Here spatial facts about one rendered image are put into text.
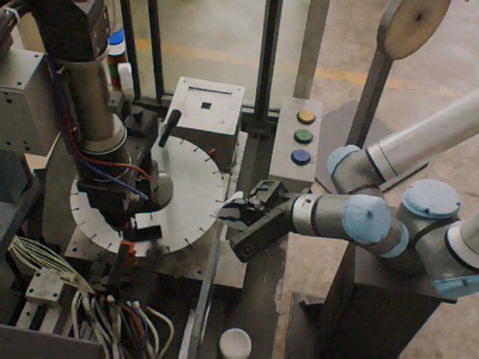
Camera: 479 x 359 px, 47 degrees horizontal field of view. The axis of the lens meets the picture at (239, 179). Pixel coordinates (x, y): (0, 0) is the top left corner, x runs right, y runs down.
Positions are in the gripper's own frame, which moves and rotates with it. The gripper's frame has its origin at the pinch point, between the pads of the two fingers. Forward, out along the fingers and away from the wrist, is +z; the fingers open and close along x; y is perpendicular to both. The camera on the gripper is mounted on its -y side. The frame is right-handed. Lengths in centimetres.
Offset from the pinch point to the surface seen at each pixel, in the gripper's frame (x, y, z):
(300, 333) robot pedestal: -92, 32, 41
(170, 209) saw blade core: 1.8, -1.0, 12.2
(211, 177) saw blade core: 0.6, 11.2, 10.2
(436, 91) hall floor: -90, 188, 42
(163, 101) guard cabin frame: 7, 38, 48
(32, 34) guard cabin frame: 39, 25, 65
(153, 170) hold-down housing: 16.2, -5.2, 2.3
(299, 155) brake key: -9.7, 31.7, 2.3
